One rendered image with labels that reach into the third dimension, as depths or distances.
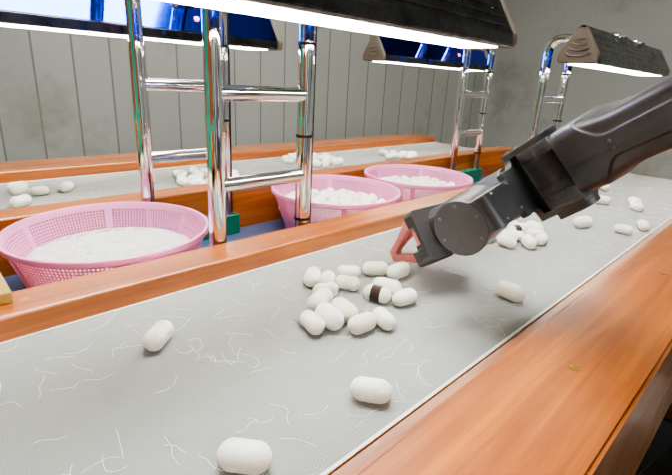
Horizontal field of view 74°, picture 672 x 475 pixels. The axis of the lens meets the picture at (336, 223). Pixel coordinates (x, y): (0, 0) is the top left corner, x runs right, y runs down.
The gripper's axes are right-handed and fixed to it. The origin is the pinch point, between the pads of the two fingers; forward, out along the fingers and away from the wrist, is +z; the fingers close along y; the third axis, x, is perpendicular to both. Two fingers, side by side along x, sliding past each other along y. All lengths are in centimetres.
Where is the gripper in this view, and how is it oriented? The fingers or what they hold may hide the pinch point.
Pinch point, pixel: (396, 254)
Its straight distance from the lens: 63.6
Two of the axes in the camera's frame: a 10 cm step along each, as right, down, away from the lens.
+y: -7.2, 1.7, -6.7
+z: -5.7, 4.1, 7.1
